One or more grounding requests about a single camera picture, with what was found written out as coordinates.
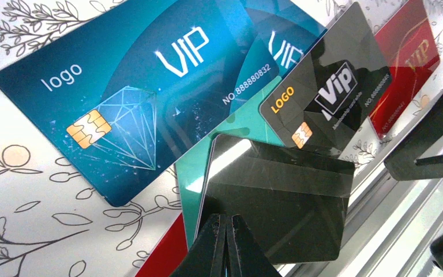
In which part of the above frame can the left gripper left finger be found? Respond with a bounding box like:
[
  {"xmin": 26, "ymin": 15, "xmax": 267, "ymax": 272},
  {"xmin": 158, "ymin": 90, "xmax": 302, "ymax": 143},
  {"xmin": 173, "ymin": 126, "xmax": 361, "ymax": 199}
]
[{"xmin": 171, "ymin": 214, "xmax": 227, "ymax": 277}]

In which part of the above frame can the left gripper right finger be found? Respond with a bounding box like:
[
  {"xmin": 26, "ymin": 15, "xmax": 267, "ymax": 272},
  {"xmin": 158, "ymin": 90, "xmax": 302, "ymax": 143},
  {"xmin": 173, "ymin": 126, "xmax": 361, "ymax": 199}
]
[{"xmin": 227, "ymin": 215, "xmax": 280, "ymax": 277}]

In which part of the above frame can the red card lower left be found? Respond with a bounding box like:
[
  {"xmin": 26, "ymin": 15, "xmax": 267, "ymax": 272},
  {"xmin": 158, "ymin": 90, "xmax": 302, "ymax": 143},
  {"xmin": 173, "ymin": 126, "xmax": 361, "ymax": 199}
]
[{"xmin": 136, "ymin": 214, "xmax": 187, "ymax": 277}]

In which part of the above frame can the black card bottom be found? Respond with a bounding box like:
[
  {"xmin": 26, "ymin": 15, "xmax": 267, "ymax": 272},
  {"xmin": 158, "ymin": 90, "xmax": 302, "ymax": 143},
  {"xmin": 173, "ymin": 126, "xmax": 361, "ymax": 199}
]
[{"xmin": 197, "ymin": 134, "xmax": 355, "ymax": 264}]

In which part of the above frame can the green VIP card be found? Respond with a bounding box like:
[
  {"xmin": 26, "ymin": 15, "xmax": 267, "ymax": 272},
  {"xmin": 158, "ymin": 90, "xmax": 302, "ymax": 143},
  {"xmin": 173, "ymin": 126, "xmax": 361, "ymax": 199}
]
[{"xmin": 174, "ymin": 74, "xmax": 295, "ymax": 249}]

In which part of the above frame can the black VIP logo card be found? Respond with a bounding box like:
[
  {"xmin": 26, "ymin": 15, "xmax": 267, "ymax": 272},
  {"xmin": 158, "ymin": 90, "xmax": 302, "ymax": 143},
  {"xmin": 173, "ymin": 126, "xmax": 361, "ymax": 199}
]
[{"xmin": 259, "ymin": 2, "xmax": 392, "ymax": 158}]

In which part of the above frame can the blue VIP card lower right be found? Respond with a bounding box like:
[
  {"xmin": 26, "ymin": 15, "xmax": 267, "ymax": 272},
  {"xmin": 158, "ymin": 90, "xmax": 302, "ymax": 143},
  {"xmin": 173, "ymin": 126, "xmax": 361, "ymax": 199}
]
[{"xmin": 0, "ymin": 1, "xmax": 279, "ymax": 207}]

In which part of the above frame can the blue card upper right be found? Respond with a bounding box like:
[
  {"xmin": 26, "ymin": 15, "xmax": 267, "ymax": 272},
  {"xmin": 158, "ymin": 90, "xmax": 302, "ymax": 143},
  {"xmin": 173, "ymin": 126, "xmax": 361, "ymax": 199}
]
[{"xmin": 229, "ymin": 0, "xmax": 328, "ymax": 115}]

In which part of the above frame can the red gold VIP card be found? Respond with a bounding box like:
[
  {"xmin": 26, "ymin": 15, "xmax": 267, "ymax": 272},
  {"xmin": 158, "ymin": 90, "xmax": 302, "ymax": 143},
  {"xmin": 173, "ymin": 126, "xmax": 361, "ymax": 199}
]
[{"xmin": 370, "ymin": 1, "xmax": 440, "ymax": 138}]

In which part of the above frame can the floral patterned table mat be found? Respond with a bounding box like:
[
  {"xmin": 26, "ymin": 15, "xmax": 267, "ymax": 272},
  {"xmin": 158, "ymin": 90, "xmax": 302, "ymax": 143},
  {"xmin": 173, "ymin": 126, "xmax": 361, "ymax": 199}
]
[{"xmin": 0, "ymin": 1, "xmax": 443, "ymax": 276}]

